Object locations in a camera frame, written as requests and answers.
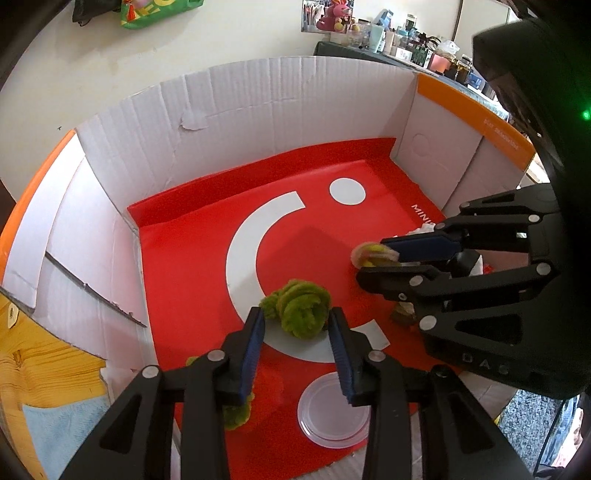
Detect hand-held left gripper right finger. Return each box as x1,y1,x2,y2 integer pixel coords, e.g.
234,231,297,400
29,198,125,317
327,307,534,480

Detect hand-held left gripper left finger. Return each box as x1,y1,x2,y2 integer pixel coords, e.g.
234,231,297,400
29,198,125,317
60,305,266,480

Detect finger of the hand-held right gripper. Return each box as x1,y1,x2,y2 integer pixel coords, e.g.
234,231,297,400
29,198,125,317
355,260,561,346
381,185,564,264

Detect yellow green plush toy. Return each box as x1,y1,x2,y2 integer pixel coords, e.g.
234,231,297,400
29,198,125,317
351,242,400,268

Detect white bundle with black band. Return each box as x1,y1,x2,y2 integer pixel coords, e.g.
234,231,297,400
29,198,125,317
406,223,492,278

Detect clear plastic lid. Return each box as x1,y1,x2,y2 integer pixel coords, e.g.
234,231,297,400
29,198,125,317
298,373,371,449

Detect green pipe cleaner ball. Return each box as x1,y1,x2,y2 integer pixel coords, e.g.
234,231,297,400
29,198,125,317
185,354,254,432
259,278,332,341

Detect orange cardboard box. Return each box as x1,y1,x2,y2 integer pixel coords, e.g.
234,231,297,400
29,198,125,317
0,55,539,480

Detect red paper liner white print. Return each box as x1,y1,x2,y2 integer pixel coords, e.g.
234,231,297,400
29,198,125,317
127,137,467,480

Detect light blue fluffy towel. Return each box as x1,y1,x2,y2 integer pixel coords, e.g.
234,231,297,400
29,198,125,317
21,387,575,480

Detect side table with dark cloth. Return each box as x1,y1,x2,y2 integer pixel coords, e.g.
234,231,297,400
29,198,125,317
314,41,513,125

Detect pink rabbit plush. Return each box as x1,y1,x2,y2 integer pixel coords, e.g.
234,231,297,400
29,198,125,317
322,0,354,32

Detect green shopping bag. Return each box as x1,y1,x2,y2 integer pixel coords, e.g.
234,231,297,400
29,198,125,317
120,0,205,29

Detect black bag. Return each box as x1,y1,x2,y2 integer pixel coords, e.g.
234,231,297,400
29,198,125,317
71,0,123,26

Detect wall mirror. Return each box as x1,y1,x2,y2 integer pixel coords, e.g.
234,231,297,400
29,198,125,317
301,0,356,33

